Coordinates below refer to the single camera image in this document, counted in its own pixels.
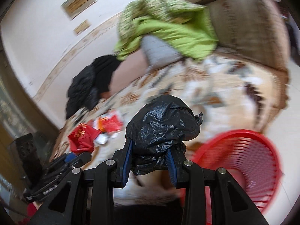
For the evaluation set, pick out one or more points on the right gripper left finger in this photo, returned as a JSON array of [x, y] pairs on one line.
[[86, 197]]

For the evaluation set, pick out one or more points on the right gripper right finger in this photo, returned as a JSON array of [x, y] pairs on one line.
[[229, 202]]

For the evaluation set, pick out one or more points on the black plastic trash bag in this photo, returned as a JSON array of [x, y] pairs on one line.
[[165, 122]]

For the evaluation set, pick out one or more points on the red plastic bag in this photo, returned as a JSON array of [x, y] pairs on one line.
[[82, 138]]

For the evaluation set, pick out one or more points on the red plastic basket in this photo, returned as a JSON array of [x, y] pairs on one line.
[[250, 158]]

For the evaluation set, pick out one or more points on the dark wooden door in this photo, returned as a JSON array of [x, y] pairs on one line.
[[20, 116]]

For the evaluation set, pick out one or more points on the red foot print box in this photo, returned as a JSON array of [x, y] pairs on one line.
[[109, 124]]

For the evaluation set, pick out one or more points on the black puffer jacket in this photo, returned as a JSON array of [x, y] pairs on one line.
[[82, 92]]

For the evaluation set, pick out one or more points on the leaf pattern fleece blanket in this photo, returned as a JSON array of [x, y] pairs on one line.
[[231, 93]]

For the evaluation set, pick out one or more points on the black cloth garment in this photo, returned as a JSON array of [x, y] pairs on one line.
[[104, 67]]

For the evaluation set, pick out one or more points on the grey quilted pillow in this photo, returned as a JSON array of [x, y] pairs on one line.
[[158, 53]]

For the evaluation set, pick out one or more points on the green floral quilt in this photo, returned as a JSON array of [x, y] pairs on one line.
[[185, 26]]

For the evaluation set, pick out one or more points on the striped beige headboard cushion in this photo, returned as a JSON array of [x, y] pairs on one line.
[[253, 29]]

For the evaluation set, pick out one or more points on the small wall plaque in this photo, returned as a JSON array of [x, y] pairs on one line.
[[82, 27]]

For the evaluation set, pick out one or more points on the framed wall picture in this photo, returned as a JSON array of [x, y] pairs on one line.
[[74, 7]]

